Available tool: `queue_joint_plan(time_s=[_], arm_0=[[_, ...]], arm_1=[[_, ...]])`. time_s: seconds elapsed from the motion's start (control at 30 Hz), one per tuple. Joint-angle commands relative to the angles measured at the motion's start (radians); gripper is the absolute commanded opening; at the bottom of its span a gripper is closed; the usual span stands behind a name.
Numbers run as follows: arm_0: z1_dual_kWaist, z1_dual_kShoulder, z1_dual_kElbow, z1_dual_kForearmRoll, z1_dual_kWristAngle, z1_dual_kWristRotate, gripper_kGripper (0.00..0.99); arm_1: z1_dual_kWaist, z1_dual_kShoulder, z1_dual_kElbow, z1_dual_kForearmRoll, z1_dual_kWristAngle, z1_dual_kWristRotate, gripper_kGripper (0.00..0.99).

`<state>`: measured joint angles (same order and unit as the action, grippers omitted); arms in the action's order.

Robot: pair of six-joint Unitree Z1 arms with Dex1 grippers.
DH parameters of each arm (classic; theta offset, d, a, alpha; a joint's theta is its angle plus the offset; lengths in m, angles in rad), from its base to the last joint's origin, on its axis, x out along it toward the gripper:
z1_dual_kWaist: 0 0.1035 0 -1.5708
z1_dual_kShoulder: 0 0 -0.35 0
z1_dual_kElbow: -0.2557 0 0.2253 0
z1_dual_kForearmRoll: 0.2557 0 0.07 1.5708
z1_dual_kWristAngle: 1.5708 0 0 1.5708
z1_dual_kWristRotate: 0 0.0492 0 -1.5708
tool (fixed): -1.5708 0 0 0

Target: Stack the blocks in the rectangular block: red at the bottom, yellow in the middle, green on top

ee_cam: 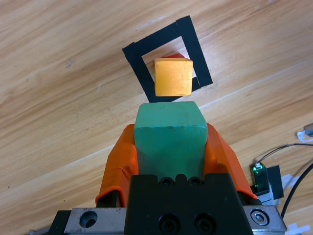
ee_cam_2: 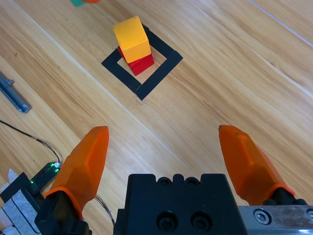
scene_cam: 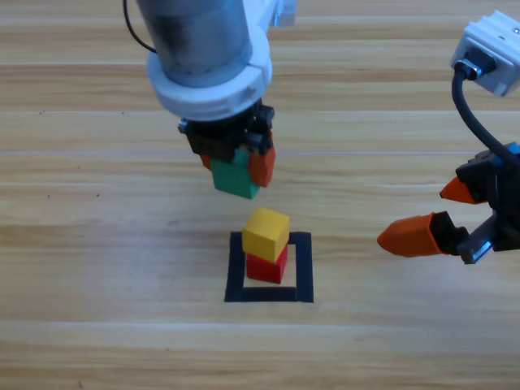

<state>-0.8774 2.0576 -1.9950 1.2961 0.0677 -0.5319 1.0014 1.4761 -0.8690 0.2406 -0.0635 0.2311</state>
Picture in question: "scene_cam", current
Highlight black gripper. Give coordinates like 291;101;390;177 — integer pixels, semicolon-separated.
176;100;277;189
376;141;520;266

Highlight green wooden block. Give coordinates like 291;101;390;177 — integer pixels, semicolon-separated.
210;147;262;201

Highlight yellow wooden block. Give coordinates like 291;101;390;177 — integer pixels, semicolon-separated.
241;206;291;263

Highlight red wooden block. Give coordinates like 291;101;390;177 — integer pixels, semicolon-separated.
245;242;289;284

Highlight black tape rectangle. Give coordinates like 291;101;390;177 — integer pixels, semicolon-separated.
223;231;315;304

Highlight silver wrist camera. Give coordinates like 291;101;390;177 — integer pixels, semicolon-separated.
270;0;299;28
449;45;520;98

